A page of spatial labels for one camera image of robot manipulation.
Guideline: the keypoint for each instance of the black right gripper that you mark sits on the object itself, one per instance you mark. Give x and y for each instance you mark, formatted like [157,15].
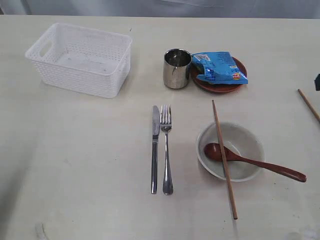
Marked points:
[317,82]

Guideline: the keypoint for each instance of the brown wooden chopstick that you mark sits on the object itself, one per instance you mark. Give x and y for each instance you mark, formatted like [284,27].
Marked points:
[225,164]
[309,105]

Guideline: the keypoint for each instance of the grey speckled ceramic dish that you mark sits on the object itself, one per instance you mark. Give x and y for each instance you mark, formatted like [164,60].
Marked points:
[237,139]

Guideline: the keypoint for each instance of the blue packet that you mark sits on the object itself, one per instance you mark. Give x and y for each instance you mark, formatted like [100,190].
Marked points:
[218,68]

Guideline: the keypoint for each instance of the brown round wooden plate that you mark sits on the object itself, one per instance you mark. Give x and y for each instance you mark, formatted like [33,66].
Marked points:
[216,88]

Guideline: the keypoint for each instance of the reddish brown wooden spoon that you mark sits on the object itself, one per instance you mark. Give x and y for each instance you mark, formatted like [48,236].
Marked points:
[213,152]

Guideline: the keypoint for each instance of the shiny steel cup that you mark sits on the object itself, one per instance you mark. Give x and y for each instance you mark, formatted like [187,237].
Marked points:
[176,68]

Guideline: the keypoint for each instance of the silver table knife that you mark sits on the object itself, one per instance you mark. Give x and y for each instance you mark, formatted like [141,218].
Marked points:
[154,152]

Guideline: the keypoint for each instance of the white perforated plastic basket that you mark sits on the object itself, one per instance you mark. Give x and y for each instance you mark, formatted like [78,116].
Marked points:
[82,59]

